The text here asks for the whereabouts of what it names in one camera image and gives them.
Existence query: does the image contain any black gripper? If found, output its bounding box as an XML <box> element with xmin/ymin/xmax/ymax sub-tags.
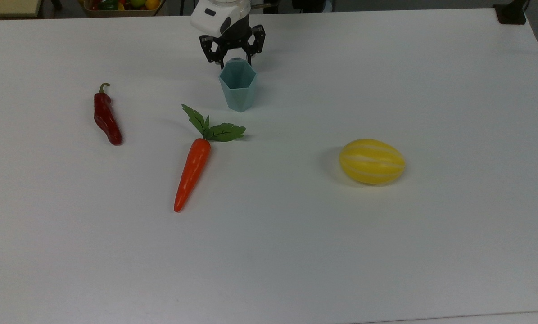
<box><xmin>199</xmin><ymin>15</ymin><xmax>266</xmax><ymax>69</ymax></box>

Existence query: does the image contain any teal hexagonal mug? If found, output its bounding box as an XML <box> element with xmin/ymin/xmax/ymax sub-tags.
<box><xmin>218</xmin><ymin>57</ymin><xmax>258</xmax><ymax>113</ymax></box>

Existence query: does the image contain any basket of toy fruit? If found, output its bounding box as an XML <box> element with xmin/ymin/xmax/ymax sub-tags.
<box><xmin>81</xmin><ymin>0</ymin><xmax>164</xmax><ymax>18</ymax></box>

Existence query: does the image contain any orange carrot with green leaves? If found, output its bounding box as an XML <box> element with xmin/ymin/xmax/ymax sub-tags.
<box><xmin>174</xmin><ymin>104</ymin><xmax>247</xmax><ymax>213</ymax></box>

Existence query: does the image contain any red chili pepper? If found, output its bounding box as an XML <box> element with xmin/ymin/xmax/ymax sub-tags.
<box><xmin>93</xmin><ymin>83</ymin><xmax>123</xmax><ymax>146</ymax></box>

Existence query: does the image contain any yellow striped melon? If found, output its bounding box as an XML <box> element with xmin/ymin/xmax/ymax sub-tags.
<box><xmin>339</xmin><ymin>139</ymin><xmax>406</xmax><ymax>186</ymax></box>

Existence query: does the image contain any light wooden board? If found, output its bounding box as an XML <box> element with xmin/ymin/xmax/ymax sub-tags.
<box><xmin>0</xmin><ymin>0</ymin><xmax>44</xmax><ymax>19</ymax></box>

